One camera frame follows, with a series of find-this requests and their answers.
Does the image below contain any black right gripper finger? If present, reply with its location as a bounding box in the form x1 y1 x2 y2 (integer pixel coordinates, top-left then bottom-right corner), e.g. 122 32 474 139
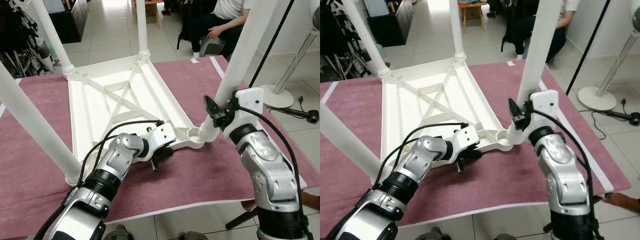
203 95 221 118
507 97 523 121

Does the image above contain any white plastic table top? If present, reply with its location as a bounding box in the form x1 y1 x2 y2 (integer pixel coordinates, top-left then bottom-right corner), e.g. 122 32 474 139
65 54 207 181
380 56 516 171

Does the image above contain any pink table cloth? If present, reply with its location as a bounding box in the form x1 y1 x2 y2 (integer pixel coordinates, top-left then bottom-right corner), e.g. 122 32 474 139
320 59 632 238
0 56 321 226

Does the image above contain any white standing fan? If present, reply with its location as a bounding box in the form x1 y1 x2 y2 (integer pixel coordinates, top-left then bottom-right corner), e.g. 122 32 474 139
578 0 640 112
260 0 321 110

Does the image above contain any grey low stool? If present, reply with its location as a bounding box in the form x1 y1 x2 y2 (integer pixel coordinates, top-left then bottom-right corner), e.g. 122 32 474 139
199 37 226 57

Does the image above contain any long white tape strip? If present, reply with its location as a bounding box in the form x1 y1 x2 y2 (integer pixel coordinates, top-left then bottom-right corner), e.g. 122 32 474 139
0 77 23 118
210 56 308 188
537 75 615 193
320 80 340 105

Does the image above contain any seated person in white shirt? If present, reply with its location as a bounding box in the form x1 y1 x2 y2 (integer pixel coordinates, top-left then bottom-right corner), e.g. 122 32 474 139
177 0 253 56
502 0 583 63

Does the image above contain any black hair dryer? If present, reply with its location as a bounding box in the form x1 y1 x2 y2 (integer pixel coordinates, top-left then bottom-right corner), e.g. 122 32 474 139
582 97 640 126
267 97 320 124

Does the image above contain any robot left leg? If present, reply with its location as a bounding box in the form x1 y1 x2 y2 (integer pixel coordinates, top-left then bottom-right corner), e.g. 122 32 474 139
102 225 133 240
415 226 451 240

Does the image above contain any black slanted pole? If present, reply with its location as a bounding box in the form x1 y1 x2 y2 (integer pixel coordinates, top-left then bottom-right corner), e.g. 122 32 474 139
248 0 296 88
566 0 613 96

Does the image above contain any bystander bare foot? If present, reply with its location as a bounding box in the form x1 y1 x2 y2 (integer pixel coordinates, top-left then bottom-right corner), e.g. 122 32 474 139
302 192 321 211
602 192 640 213

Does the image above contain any clothes rack with dark clothes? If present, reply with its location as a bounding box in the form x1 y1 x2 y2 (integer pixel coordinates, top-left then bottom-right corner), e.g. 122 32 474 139
320 0 386 83
0 0 56 78

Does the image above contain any black cabinet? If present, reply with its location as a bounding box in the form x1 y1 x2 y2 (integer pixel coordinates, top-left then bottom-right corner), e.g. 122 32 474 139
42 0 91 43
362 0 416 47

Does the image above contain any white black-framed box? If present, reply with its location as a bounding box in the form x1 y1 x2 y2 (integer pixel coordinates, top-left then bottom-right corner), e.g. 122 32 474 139
42 0 66 13
364 0 391 18

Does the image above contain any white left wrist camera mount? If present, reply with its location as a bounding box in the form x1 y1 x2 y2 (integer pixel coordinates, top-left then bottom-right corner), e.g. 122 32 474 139
147 122 177 162
450 125 481 163

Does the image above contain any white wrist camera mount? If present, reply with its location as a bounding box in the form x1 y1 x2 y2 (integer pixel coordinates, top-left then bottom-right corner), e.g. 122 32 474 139
232 87 265 131
530 90 560 133
147 122 177 162
450 125 481 163

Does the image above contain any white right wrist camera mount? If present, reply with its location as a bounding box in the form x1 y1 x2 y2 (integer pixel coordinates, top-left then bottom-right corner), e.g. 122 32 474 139
530 90 560 133
232 87 265 131

